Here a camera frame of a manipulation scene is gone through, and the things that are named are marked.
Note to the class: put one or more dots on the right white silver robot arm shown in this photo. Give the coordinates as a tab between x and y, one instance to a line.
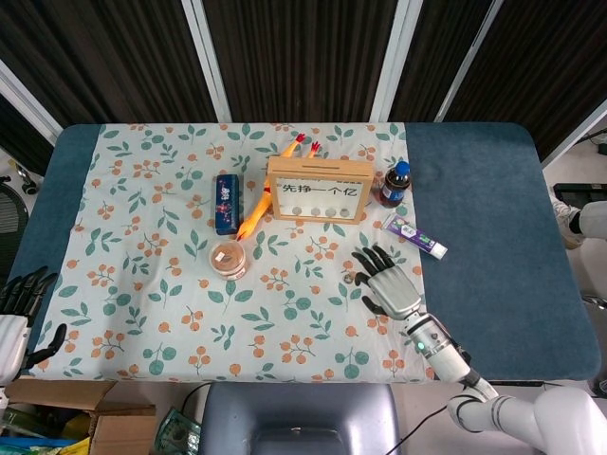
450	365

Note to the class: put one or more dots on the dark blue rectangular box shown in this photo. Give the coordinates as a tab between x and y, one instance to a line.
226	204

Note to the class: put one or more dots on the white partition frame post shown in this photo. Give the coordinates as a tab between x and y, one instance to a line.
393	52
206	57
28	97
472	52
576	130

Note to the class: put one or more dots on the chrome chair base leg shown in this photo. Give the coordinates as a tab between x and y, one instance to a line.
595	300

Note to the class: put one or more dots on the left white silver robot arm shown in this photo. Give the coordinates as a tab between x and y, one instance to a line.
3	398

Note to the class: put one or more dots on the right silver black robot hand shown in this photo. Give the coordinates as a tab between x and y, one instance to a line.
393	291

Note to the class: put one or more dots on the white shoe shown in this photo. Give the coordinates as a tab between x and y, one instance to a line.
564	218

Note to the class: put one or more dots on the purple white toothpaste tube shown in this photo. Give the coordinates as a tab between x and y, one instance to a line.
412	234

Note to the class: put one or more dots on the brown cardboard box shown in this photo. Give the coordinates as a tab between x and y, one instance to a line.
123	431

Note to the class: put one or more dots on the grey robot chest housing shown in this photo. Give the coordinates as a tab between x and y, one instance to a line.
294	417

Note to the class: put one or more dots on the black mesh office chair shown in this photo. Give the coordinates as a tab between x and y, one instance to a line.
12	213

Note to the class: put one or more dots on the yellow plastic bag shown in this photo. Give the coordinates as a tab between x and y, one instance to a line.
76	429

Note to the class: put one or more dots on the yellow rubber chicken toy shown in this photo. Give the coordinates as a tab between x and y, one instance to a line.
256	213

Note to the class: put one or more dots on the blue plastic bag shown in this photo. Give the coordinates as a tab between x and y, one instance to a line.
28	448

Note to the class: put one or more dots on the black chair caster wheel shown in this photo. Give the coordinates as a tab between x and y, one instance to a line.
29	186

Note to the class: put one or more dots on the black flat box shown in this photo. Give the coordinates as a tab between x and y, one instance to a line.
578	191

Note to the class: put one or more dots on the clear jar brown contents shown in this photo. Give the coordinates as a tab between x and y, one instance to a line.
228	258

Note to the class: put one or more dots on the cola bottle blue cap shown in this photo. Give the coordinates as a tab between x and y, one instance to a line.
393	192

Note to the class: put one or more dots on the white trouser leg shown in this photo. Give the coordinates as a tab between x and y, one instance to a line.
595	218

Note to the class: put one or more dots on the wooden coin box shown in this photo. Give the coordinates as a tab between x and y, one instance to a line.
318	194

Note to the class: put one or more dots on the dark ribbed partition panel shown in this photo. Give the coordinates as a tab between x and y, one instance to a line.
303	57
427	47
19	137
118	57
545	57

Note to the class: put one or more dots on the floral orange fruit tablecloth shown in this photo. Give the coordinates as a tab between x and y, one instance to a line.
166	308

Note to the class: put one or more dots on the green printed packet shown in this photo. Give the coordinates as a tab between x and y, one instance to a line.
178	433

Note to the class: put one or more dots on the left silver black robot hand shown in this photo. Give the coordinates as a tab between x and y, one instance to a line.
12	346

